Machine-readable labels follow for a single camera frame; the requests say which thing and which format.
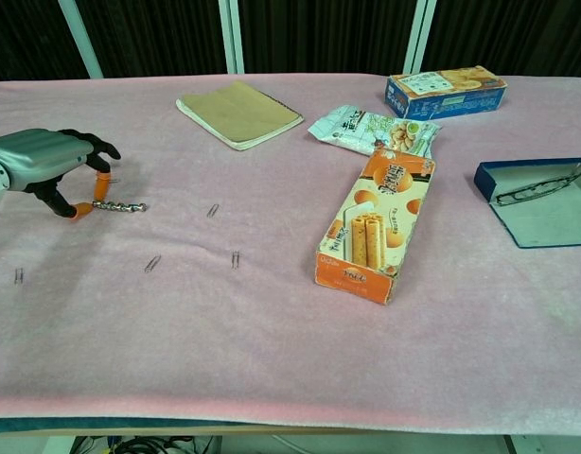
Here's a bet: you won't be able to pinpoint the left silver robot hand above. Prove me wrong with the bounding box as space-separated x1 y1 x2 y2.
0 128 122 223

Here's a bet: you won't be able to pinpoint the small metal chain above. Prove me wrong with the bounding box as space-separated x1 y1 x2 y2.
91 200 149 214

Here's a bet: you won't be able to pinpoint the brown spiral notebook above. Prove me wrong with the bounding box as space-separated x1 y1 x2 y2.
175 79 305 151

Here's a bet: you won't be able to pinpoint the pink table cloth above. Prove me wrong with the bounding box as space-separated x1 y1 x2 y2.
0 73 581 425

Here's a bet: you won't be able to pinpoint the black pleated curtain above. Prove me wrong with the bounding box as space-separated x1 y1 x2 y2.
0 0 581 84

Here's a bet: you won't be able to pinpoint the silver snack bag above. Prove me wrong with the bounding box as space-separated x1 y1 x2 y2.
308 104 442 157

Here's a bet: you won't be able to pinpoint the orange egg roll box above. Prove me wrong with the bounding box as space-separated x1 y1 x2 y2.
313 146 437 306

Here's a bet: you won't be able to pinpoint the blue biscuit box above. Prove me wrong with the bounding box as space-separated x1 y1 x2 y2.
384 64 508 121

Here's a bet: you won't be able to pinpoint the open blue glasses case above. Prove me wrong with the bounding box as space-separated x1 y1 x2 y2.
473 157 581 250

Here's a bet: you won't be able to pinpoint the slanted white frame post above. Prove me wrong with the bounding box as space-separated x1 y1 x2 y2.
57 0 105 79

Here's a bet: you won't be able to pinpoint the double white frame post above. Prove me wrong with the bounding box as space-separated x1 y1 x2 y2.
218 0 246 75

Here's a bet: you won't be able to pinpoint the black floor cable bundle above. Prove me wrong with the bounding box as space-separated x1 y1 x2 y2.
72 434 220 454

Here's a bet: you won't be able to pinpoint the black thin-frame eyeglasses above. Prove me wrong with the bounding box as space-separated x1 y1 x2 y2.
494 170 581 208

